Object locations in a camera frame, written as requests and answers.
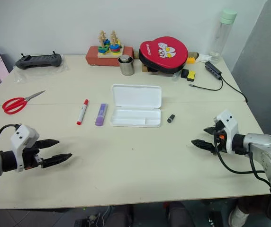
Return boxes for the red white marker pen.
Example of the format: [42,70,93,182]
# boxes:
[76,99,90,125]

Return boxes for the crumpled white tissue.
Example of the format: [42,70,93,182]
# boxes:
[195,53,212,64]

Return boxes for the purple highlighter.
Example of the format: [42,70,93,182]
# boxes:
[95,103,109,126]

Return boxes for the clear plastic bag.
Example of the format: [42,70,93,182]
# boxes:
[14,55,70,83]

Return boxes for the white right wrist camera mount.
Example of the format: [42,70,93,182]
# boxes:
[214,109,239,156]

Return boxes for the glass bottle green cap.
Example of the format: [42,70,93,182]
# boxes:
[208,8,238,63]

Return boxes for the stainless steel cup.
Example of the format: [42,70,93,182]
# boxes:
[117,55,136,76]

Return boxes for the black handheld controller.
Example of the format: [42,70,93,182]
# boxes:
[15,51,63,70]

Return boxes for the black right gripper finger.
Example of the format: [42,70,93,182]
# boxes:
[191,139,217,154]
[203,126,218,135]

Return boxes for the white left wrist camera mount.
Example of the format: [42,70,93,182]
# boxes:
[9,124,40,173]

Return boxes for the red brick-shaped box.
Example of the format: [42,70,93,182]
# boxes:
[86,45,136,68]

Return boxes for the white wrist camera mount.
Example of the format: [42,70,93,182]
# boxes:
[9,124,40,173]
[214,109,239,156]

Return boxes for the red handled scissors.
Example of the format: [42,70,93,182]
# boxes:
[2,90,46,115]

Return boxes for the white shoe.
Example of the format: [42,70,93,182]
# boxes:
[228,205,250,227]

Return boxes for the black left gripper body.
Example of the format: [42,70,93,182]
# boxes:
[22,141,44,170]

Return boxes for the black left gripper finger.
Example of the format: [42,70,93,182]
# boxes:
[41,153,73,169]
[36,139,60,150]

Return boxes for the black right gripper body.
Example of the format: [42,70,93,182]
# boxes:
[212,120,227,154]

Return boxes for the black usb hub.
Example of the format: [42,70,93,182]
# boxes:
[205,61,222,80]

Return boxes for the black usb hub cable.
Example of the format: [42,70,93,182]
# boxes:
[188,77,248,103]

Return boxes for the wooden colourful stacking toy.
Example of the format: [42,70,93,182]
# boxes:
[97,30,125,59]

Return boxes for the red black boxing pad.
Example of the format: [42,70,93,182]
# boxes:
[138,36,189,73]

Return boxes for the white open pencil case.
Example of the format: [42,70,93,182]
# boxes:
[109,84,163,129]

